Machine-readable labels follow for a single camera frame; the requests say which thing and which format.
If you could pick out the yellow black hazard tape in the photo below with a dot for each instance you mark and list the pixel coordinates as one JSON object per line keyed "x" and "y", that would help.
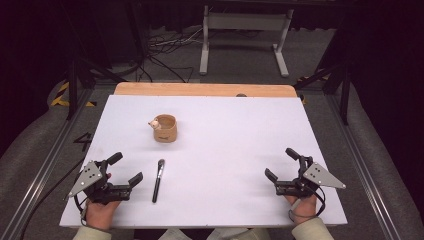
{"x": 60, "y": 98}

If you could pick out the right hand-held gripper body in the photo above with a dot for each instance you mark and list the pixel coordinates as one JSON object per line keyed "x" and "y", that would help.
{"x": 316, "y": 176}

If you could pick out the black tripod stand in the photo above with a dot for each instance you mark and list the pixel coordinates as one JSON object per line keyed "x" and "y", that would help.
{"x": 345, "y": 96}
{"x": 72, "y": 86}

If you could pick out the person's left hand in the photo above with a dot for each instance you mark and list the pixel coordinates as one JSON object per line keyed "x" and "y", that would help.
{"x": 100, "y": 213}

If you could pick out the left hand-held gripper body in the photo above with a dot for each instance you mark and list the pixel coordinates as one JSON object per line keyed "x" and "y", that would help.
{"x": 96, "y": 186}

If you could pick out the aluminium floor rail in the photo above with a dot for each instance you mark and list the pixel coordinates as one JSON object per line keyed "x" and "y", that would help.
{"x": 50, "y": 160}
{"x": 360, "y": 160}

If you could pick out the white table mat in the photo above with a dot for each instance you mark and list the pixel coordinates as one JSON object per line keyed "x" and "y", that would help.
{"x": 216, "y": 140}

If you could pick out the black makeup brush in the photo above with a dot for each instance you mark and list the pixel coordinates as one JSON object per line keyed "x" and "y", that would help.
{"x": 158, "y": 181}

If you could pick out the person's right hand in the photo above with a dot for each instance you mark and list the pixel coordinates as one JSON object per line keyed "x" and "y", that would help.
{"x": 302, "y": 208}

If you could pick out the wooden table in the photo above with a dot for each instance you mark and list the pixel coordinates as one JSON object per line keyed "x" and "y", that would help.
{"x": 200, "y": 89}

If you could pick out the grey metal stand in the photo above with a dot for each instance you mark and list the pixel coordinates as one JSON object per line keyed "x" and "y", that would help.
{"x": 245, "y": 21}

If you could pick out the wooden cup with dog figure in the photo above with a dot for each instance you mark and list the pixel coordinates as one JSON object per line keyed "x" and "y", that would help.
{"x": 165, "y": 130}

